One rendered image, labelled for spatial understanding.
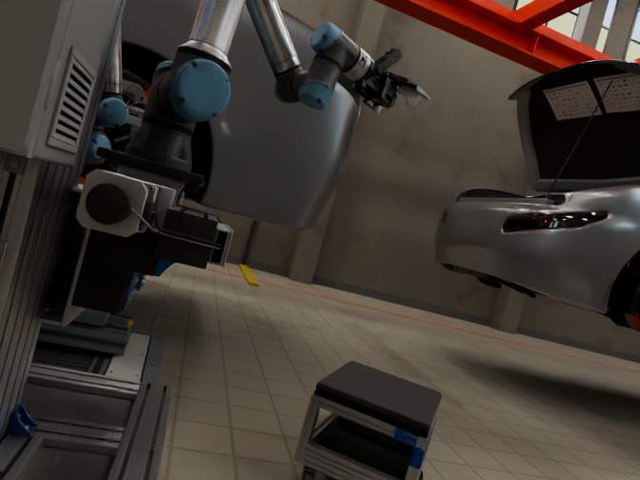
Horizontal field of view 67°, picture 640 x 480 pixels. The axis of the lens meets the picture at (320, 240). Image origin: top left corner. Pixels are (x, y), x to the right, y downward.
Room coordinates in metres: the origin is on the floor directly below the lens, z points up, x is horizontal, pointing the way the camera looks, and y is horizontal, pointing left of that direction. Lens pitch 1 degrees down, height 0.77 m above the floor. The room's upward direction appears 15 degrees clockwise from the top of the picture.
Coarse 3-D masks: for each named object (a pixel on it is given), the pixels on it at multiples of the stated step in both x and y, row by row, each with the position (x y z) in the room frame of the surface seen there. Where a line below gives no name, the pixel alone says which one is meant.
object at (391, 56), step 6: (384, 54) 1.31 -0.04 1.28; (390, 54) 1.28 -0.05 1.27; (396, 54) 1.29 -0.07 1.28; (378, 60) 1.29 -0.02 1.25; (384, 60) 1.27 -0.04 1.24; (390, 60) 1.28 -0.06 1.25; (396, 60) 1.30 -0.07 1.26; (378, 66) 1.26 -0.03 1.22; (384, 66) 1.27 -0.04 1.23; (378, 72) 1.26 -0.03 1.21
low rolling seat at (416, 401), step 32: (320, 384) 1.41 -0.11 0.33; (352, 384) 1.48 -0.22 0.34; (384, 384) 1.57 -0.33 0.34; (416, 384) 1.68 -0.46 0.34; (352, 416) 1.37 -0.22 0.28; (384, 416) 1.35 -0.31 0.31; (416, 416) 1.34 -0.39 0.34; (320, 448) 1.40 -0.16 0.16; (352, 448) 1.58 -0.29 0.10; (384, 448) 1.65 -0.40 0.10; (416, 448) 1.30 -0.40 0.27
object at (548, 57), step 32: (384, 0) 4.47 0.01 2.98; (416, 0) 4.50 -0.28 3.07; (448, 0) 4.59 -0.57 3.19; (480, 0) 4.93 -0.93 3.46; (544, 0) 4.44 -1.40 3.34; (576, 0) 4.12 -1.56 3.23; (448, 32) 4.76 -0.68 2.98; (480, 32) 4.58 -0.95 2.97; (512, 32) 4.81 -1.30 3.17; (544, 32) 5.17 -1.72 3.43; (544, 64) 4.86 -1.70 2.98
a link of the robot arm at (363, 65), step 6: (360, 48) 1.21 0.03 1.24; (360, 54) 1.26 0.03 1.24; (366, 54) 1.22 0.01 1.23; (360, 60) 1.20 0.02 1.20; (366, 60) 1.20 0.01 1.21; (354, 66) 1.20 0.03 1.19; (360, 66) 1.21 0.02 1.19; (366, 66) 1.21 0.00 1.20; (342, 72) 1.23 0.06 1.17; (348, 72) 1.22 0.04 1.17; (354, 72) 1.22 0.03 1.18; (360, 72) 1.22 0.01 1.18; (366, 72) 1.23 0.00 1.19; (354, 78) 1.23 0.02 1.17; (360, 78) 1.24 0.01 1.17
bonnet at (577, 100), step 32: (576, 64) 3.52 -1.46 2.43; (608, 64) 3.32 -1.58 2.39; (512, 96) 4.21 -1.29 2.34; (544, 96) 4.02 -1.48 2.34; (576, 96) 3.74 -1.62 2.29; (608, 96) 3.51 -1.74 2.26; (544, 128) 4.25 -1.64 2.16; (576, 128) 3.93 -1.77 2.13; (608, 128) 3.66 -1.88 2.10; (544, 160) 4.40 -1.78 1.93; (576, 160) 4.06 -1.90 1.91; (608, 160) 3.76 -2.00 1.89
